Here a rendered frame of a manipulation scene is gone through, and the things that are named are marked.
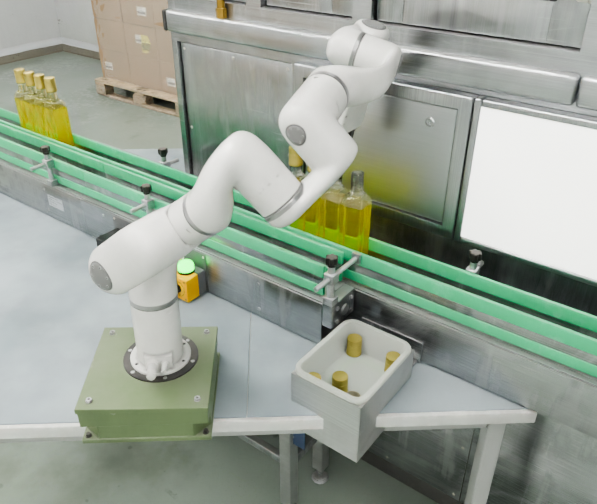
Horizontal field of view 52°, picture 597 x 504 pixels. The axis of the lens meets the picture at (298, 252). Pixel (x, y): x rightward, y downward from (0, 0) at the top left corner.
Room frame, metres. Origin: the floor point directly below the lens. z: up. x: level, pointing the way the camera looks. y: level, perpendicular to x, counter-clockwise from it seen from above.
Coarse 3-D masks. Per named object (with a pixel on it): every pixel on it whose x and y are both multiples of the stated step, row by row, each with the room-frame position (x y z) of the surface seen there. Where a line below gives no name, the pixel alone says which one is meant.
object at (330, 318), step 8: (344, 288) 1.19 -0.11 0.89; (352, 288) 1.19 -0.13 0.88; (344, 296) 1.16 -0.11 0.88; (352, 296) 1.18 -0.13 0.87; (336, 304) 1.13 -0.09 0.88; (344, 304) 1.15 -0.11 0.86; (352, 304) 1.19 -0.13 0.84; (328, 312) 1.12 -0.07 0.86; (336, 312) 1.13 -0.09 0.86; (344, 312) 1.15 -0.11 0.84; (328, 320) 1.12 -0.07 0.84; (336, 320) 1.13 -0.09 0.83
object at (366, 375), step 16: (352, 320) 1.12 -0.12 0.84; (336, 336) 1.08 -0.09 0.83; (368, 336) 1.09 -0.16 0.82; (384, 336) 1.07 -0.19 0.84; (320, 352) 1.03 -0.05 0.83; (336, 352) 1.07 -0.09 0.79; (368, 352) 1.08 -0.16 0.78; (384, 352) 1.06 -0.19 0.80; (400, 352) 1.04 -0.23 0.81; (304, 368) 0.98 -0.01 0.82; (320, 368) 1.02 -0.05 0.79; (336, 368) 1.04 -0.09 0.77; (352, 368) 1.04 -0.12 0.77; (368, 368) 1.04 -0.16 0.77; (320, 384) 0.91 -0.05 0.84; (352, 384) 0.99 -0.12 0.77; (368, 384) 0.99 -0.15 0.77; (352, 400) 0.87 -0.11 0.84
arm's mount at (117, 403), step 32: (96, 352) 1.01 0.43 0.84; (128, 352) 1.01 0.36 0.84; (192, 352) 1.01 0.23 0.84; (96, 384) 0.91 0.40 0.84; (128, 384) 0.91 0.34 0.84; (160, 384) 0.91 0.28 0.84; (192, 384) 0.92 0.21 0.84; (96, 416) 0.85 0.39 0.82; (128, 416) 0.85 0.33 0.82; (160, 416) 0.85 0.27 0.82; (192, 416) 0.85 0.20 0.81
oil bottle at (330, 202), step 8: (328, 192) 1.29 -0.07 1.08; (336, 192) 1.28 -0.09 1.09; (344, 192) 1.29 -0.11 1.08; (320, 200) 1.30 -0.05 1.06; (328, 200) 1.28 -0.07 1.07; (336, 200) 1.27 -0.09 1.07; (320, 208) 1.30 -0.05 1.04; (328, 208) 1.28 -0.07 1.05; (336, 208) 1.27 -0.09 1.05; (320, 216) 1.30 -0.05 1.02; (328, 216) 1.28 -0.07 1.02; (336, 216) 1.27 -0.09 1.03; (320, 224) 1.30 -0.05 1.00; (328, 224) 1.28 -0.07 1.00; (336, 224) 1.27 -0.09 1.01; (320, 232) 1.30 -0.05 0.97; (328, 232) 1.28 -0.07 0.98; (336, 232) 1.27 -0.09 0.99; (336, 240) 1.27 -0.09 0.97
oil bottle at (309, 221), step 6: (312, 204) 1.31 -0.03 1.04; (318, 204) 1.30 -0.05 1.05; (306, 210) 1.32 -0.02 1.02; (312, 210) 1.31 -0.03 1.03; (318, 210) 1.31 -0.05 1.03; (300, 216) 1.33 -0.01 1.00; (306, 216) 1.32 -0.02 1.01; (312, 216) 1.31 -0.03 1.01; (318, 216) 1.31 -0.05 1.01; (300, 222) 1.33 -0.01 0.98; (306, 222) 1.32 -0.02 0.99; (312, 222) 1.31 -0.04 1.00; (318, 222) 1.31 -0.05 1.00; (300, 228) 1.33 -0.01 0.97; (306, 228) 1.32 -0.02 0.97; (312, 228) 1.31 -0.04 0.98; (318, 228) 1.31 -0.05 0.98; (312, 234) 1.31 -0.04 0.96; (318, 234) 1.31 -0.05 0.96
